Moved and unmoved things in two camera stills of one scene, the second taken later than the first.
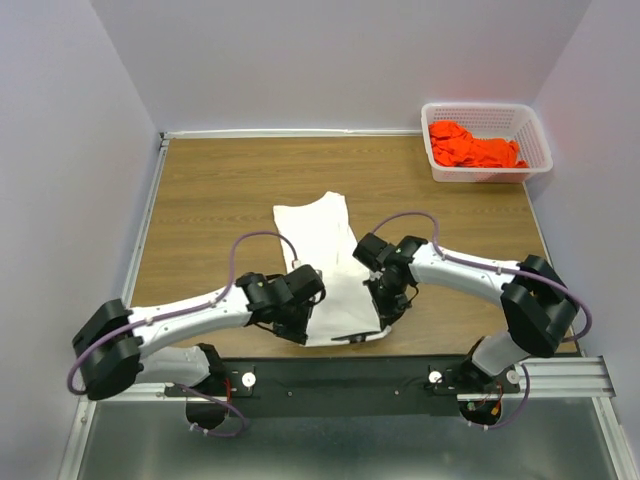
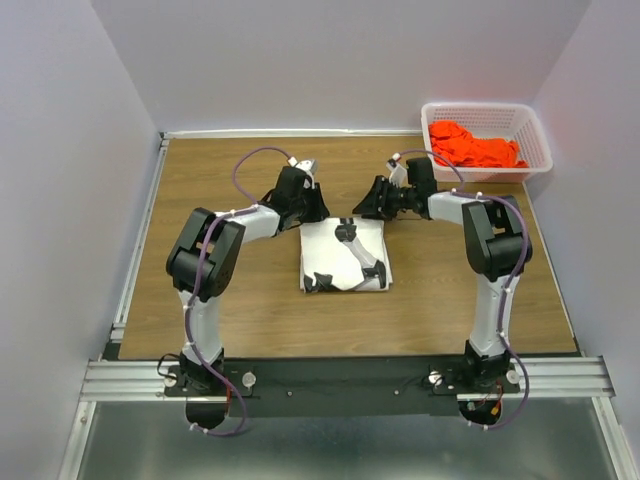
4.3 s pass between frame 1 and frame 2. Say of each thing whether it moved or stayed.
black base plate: stayed
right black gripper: moved
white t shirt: moved
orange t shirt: stayed
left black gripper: moved
